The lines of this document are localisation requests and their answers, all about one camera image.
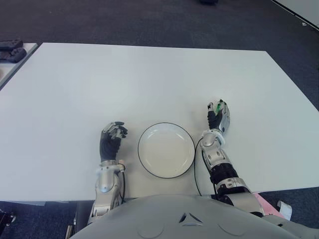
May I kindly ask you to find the black wheeled cart base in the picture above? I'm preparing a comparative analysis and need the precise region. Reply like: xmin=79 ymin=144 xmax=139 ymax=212
xmin=0 ymin=206 xmax=17 ymax=226

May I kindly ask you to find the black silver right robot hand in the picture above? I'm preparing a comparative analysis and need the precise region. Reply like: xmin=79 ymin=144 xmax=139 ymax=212
xmin=206 ymin=99 xmax=231 ymax=136

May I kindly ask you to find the white side table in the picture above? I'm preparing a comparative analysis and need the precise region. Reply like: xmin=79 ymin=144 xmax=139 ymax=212
xmin=0 ymin=42 xmax=38 ymax=90

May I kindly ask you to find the white plate with black rim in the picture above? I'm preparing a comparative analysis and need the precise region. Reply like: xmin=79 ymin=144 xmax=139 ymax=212
xmin=138 ymin=121 xmax=196 ymax=179

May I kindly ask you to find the black game controller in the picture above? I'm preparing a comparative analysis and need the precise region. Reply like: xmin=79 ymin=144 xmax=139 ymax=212
xmin=0 ymin=47 xmax=27 ymax=63
xmin=0 ymin=38 xmax=24 ymax=49

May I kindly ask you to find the grey robot torso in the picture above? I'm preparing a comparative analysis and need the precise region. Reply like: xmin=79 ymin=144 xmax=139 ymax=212
xmin=71 ymin=194 xmax=319 ymax=239

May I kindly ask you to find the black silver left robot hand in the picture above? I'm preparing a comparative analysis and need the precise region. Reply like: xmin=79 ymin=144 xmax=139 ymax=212
xmin=99 ymin=121 xmax=129 ymax=162

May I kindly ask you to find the white paper strip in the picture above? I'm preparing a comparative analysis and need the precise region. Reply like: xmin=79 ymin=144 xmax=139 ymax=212
xmin=277 ymin=200 xmax=293 ymax=222

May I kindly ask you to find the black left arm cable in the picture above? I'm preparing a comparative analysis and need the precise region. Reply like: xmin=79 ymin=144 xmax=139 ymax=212
xmin=119 ymin=170 xmax=128 ymax=202

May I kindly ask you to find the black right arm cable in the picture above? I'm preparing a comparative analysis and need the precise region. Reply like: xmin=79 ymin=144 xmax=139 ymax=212
xmin=194 ymin=139 xmax=217 ymax=196

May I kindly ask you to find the silver table leg bracket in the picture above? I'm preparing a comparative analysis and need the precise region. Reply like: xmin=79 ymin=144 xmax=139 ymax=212
xmin=66 ymin=218 xmax=77 ymax=239

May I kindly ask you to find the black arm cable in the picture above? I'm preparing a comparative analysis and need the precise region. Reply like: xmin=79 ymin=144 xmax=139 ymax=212
xmin=119 ymin=170 xmax=128 ymax=202
xmin=194 ymin=139 xmax=217 ymax=196

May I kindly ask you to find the pink cardboard box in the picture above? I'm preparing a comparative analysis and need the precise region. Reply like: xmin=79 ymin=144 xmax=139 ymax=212
xmin=254 ymin=193 xmax=281 ymax=216

